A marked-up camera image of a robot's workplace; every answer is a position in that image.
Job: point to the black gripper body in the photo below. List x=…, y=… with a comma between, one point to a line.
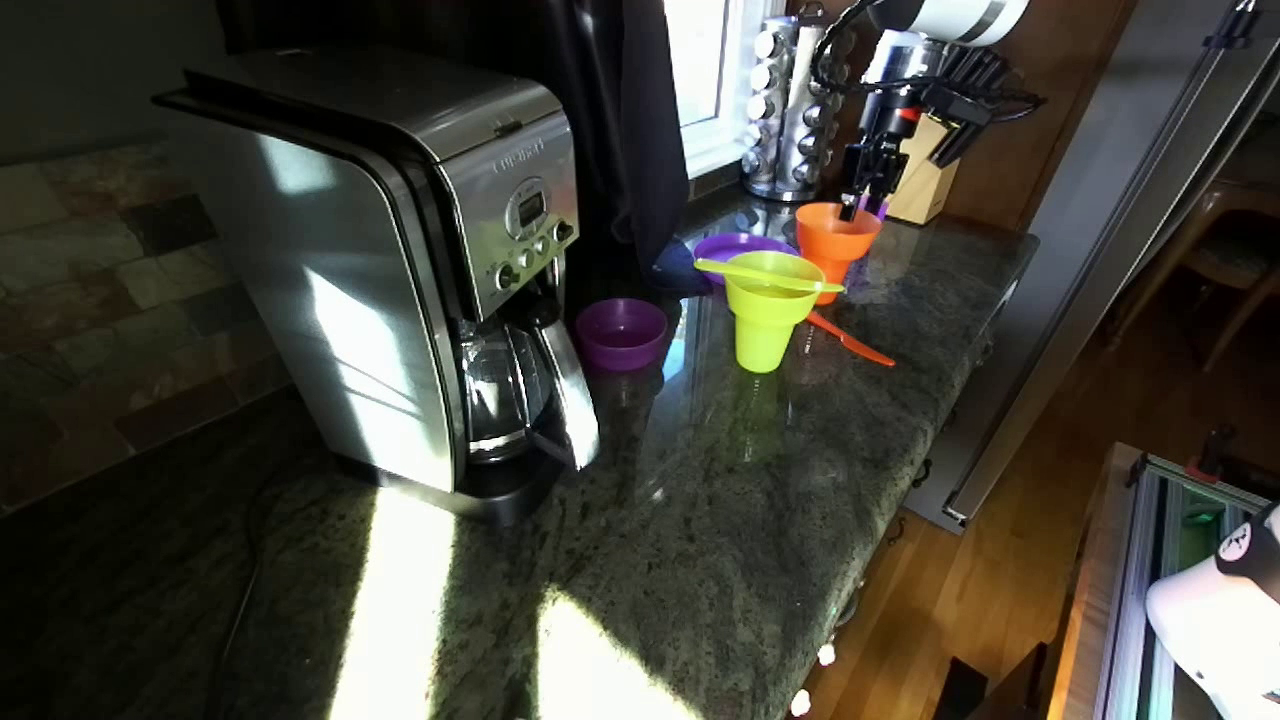
x=881, y=125

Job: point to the wooden knife block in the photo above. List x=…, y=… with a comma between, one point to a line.
x=921, y=187

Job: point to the purple plastic cup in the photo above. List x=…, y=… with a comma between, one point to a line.
x=881, y=210
x=621, y=336

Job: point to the orange plastic cup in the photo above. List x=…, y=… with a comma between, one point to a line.
x=842, y=277

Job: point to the wooden chair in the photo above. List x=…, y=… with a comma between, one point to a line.
x=1235, y=264

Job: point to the white cabinet knob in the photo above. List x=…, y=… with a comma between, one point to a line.
x=827, y=655
x=800, y=703

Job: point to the orange plastic knife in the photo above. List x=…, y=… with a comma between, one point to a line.
x=854, y=342

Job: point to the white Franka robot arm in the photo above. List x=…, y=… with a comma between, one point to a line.
x=966, y=19

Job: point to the white framed window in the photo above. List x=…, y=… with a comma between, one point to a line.
x=704, y=83

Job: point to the stainless steel refrigerator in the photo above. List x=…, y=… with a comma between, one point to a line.
x=1104, y=224

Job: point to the glass coffee carafe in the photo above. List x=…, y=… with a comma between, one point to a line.
x=514, y=384

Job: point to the metal framed bin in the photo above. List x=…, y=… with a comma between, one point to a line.
x=1113, y=601

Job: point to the yellow-green plastic cup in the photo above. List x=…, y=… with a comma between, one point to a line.
x=767, y=346

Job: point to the stainless steel coffee maker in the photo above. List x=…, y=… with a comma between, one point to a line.
x=387, y=252

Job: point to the silver spice jar rack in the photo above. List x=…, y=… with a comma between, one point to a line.
x=786, y=114

